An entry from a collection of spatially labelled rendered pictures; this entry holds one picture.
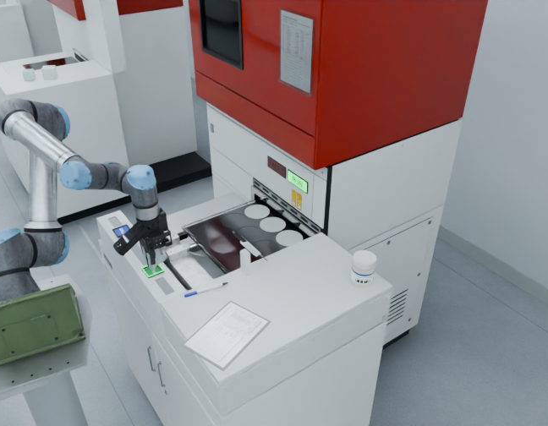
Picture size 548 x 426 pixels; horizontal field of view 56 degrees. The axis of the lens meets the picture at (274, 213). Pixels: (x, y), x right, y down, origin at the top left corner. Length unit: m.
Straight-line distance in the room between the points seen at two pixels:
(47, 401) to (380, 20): 1.62
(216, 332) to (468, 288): 2.04
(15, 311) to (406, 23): 1.43
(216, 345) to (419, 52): 1.12
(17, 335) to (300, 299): 0.83
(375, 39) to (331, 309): 0.82
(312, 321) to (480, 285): 1.91
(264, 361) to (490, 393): 1.52
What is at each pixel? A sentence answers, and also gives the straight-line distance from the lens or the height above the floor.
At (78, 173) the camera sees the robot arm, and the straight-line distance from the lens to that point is 1.45.
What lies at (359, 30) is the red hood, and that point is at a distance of 1.59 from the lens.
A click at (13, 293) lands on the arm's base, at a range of 1.70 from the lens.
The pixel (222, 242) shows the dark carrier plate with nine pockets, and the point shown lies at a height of 0.90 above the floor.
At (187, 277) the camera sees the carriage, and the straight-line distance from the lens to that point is 1.77.
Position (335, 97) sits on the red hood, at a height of 1.46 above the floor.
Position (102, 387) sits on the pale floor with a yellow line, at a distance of 2.67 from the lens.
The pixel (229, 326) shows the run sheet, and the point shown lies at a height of 0.97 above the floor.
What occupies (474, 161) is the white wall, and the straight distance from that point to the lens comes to 3.21.
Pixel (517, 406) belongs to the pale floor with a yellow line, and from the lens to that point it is 2.73.
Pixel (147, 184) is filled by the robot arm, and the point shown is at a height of 1.30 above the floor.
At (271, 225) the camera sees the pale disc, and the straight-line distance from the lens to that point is 1.96.
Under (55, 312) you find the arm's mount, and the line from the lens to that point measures 1.65.
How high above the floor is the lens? 2.03
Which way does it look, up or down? 34 degrees down
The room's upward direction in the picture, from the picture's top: straight up
